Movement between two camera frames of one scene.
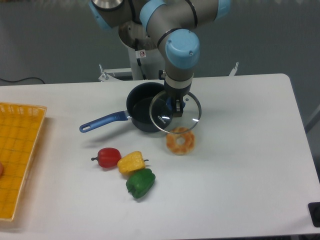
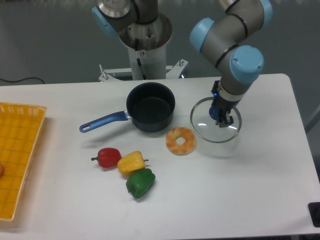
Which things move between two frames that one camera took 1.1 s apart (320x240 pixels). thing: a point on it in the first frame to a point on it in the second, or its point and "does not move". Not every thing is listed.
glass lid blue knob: x=163 y=117 to x=206 y=128
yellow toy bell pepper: x=131 y=162 does not move
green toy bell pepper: x=139 y=182 does not move
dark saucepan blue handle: x=139 y=98 does not move
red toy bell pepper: x=108 y=157 does not move
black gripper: x=177 y=94 to x=222 y=104
